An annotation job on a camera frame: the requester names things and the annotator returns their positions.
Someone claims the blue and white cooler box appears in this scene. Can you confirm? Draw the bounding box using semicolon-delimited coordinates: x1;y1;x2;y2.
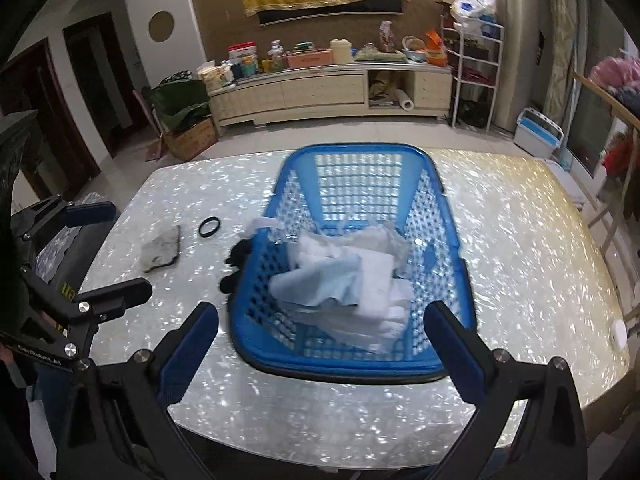
514;106;565;159

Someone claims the white plastic bag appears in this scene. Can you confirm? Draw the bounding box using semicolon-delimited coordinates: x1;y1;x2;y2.
448;0;497;26

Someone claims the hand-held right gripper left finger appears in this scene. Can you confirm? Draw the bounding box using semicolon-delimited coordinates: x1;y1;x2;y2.
65;301;226;480

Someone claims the wall television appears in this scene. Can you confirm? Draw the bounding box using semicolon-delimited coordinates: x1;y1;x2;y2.
257;0;405;26

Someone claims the cardboard box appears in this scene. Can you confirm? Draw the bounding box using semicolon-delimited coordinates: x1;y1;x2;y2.
162;117;219;163

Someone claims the wooden shelf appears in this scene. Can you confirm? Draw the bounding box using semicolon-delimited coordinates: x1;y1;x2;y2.
569;69;640;281

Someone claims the pink clothes pile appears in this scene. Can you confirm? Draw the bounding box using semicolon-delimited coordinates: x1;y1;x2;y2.
589;54;640;97

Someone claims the cream television cabinet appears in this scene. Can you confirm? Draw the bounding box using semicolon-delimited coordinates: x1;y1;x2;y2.
207;57;455;129

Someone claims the dark wooden door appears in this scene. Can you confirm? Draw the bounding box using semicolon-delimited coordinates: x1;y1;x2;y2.
0;36;102;197
64;12;137;162

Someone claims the red and white box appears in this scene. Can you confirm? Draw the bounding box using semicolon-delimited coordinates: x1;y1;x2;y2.
227;42;261;74

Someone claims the dark green bag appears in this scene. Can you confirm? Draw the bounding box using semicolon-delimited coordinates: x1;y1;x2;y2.
149;77;212;134

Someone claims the orange bag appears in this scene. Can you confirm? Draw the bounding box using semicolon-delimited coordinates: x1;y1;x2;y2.
424;28;449;66

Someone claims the white lace cloth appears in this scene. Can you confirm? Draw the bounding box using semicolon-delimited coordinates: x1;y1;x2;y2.
243;216;409;282

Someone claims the grey fabric covered chair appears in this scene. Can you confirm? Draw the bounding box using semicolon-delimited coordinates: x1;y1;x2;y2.
27;192;119;411

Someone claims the white tissue pack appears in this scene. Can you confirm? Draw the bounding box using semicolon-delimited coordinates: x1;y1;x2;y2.
197;61;235;92

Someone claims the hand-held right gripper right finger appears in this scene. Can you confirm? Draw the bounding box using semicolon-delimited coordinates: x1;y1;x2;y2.
426;300;588;480

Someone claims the grey speckled cloth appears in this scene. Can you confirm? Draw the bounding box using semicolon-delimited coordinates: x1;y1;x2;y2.
141;223;182;275

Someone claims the pink box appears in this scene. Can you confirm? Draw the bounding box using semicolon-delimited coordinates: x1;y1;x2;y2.
285;48;334;69

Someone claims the patterned curtain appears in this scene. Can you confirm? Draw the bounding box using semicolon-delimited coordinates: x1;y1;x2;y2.
542;0;584;127

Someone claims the small white round object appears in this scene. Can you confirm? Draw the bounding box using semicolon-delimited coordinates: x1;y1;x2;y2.
608;318;629;354

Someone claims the black plush toy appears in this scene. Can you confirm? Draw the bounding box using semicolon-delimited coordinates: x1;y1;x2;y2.
219;237;257;296

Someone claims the light blue cloth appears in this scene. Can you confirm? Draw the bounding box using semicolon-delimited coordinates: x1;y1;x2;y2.
270;254;364;312

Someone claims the cream jar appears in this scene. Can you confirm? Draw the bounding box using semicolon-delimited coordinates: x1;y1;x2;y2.
329;38;355;65

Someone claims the blue plastic basket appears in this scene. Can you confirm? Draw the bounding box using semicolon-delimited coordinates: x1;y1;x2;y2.
230;143;479;386

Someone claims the white metal rack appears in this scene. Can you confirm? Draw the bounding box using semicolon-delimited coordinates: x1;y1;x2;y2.
439;12;504;129

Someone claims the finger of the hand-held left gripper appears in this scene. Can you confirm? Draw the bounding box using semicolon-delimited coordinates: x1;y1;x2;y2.
15;196;117;242
19;269;154;372

